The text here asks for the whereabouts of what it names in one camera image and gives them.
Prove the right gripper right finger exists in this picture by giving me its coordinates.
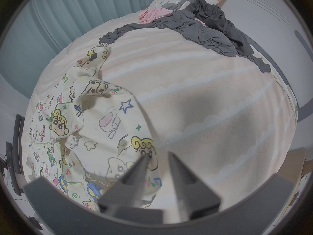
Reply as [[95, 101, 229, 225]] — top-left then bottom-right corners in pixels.
[[168, 152, 221, 224]]

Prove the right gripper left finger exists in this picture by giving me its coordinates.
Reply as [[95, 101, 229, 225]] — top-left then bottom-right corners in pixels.
[[98, 155, 163, 224]]

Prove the white printed pyjama top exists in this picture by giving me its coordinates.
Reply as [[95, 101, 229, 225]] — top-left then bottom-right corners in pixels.
[[26, 44, 163, 213]]

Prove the pile of clothes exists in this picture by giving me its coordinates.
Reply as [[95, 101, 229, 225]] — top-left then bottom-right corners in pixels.
[[98, 0, 272, 74]]

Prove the bed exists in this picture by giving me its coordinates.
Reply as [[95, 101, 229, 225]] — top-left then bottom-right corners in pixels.
[[22, 0, 313, 226]]

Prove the white wooden cabinet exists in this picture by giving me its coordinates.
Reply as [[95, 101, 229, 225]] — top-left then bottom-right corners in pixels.
[[276, 148, 307, 205]]

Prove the blue-green curtain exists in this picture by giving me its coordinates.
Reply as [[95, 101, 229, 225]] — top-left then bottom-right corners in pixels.
[[1, 0, 171, 83]]

